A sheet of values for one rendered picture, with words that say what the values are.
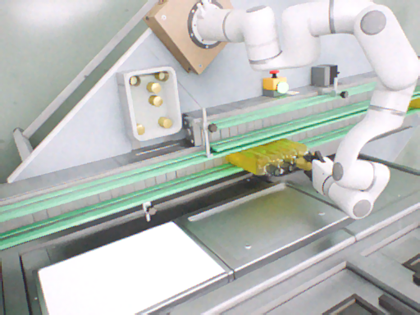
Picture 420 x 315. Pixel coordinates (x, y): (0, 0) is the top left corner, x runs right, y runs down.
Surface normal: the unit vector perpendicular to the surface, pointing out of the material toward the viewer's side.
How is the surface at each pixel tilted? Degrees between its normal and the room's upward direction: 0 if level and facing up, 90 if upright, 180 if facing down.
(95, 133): 0
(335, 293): 90
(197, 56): 5
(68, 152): 0
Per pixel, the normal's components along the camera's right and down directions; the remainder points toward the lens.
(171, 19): 0.55, 0.32
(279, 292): -0.09, -0.93
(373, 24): -0.47, 0.14
